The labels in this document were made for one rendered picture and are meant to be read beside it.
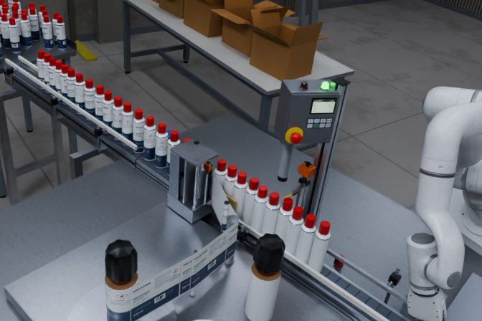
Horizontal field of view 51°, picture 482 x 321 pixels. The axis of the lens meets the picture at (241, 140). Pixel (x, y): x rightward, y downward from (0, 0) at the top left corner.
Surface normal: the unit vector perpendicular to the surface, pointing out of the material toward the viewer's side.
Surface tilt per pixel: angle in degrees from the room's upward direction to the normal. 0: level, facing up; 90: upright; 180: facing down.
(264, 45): 90
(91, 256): 0
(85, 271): 0
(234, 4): 75
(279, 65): 90
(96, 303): 0
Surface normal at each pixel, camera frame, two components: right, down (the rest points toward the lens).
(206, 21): -0.77, 0.26
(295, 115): 0.22, 0.53
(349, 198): 0.11, -0.85
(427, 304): -0.60, 0.35
